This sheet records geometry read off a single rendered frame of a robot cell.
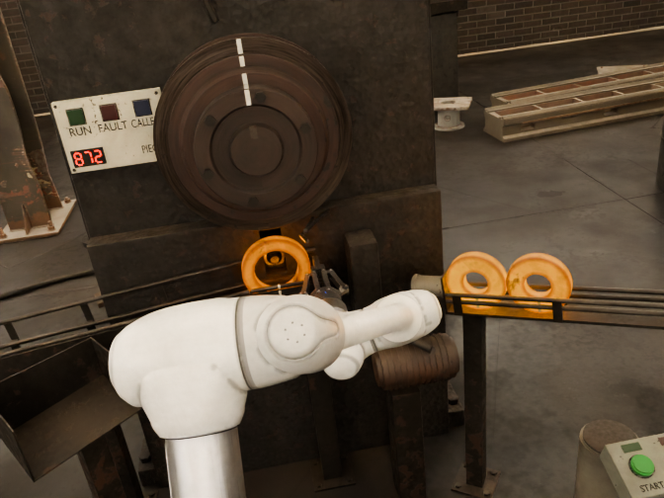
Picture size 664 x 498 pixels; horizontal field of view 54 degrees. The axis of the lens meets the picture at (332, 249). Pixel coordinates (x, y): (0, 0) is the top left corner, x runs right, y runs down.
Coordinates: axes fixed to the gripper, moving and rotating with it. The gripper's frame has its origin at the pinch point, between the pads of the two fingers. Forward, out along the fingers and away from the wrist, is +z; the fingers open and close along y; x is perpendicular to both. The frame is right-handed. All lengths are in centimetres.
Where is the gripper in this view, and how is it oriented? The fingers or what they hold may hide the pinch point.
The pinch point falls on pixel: (316, 267)
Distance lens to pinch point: 174.0
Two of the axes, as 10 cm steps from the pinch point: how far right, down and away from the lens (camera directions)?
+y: 9.8, -1.6, 0.9
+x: -0.9, -8.5, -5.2
